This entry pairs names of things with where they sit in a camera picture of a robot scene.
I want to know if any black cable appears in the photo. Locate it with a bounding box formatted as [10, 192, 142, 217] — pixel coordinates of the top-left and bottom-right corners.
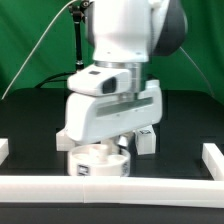
[34, 71, 79, 90]

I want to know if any white left rail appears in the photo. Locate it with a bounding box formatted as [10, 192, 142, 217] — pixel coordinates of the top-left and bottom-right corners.
[0, 138, 9, 165]

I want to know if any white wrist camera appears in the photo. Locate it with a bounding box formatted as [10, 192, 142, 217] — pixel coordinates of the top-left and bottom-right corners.
[68, 65, 131, 97]

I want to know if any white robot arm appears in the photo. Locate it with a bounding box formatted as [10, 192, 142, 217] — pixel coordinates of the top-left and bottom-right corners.
[65, 0, 187, 145]

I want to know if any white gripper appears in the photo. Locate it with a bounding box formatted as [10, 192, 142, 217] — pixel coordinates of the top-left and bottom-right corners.
[65, 79, 162, 148]

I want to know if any white round stool seat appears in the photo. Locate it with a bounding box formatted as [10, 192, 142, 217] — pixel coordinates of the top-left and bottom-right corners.
[67, 144, 130, 177]

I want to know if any white cable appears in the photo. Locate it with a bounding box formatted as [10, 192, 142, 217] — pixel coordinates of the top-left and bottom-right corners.
[0, 0, 78, 101]

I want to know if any white front rail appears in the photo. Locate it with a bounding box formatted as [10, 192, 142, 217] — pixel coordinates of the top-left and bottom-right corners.
[0, 176, 224, 208]

